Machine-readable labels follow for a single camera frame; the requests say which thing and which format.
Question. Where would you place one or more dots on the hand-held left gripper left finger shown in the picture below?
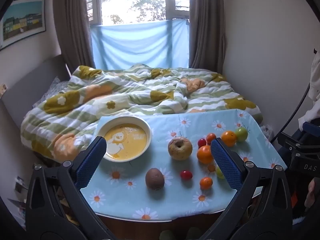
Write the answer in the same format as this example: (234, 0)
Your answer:
(91, 162)

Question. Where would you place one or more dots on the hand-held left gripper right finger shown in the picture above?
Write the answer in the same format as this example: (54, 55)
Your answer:
(226, 165)

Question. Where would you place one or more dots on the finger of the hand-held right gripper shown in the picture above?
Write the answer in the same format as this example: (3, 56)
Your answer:
(295, 143)
(311, 127)

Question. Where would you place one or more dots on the green apple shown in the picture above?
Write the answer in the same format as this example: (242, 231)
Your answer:
(241, 133)
(219, 173)

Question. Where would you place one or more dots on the large orange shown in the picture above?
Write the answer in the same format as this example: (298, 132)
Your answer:
(205, 154)
(228, 138)

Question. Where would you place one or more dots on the red cherry tomato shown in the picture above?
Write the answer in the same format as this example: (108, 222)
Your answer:
(186, 175)
(202, 142)

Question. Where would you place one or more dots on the cream bowl with duck print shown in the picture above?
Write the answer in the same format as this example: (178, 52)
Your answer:
(130, 140)

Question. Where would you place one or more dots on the brown kiwi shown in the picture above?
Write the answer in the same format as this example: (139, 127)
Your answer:
(154, 178)

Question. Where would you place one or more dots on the person's right hand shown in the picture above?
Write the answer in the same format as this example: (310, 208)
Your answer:
(314, 192)

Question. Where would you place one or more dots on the white cloth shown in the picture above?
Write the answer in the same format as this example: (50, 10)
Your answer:
(315, 115)

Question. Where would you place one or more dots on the small orange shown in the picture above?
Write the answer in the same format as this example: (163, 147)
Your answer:
(206, 183)
(210, 137)

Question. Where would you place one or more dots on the orange object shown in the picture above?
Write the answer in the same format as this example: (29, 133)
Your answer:
(294, 200)

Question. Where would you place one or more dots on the wrinkled brown apple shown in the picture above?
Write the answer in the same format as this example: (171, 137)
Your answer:
(180, 148)

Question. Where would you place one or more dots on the blue daisy print tablecloth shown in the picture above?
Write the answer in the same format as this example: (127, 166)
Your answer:
(140, 200)

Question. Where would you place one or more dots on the green striped floral blanket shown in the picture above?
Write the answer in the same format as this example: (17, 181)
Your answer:
(125, 97)

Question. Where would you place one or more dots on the scattered papers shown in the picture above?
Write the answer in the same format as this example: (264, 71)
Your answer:
(18, 187)

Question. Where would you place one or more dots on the grey patterned pillow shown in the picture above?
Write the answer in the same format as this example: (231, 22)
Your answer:
(53, 87)

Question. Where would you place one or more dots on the grey bed headboard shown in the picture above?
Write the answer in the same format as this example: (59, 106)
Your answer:
(27, 80)

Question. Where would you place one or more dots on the light blue window cloth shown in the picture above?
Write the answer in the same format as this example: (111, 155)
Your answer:
(140, 45)

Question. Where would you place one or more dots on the grey curtain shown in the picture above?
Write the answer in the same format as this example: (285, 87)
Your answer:
(72, 22)
(207, 25)

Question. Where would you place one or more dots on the window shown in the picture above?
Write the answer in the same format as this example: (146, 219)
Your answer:
(135, 2)

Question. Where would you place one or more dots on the framed wall picture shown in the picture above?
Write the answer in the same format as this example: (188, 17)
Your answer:
(22, 20)

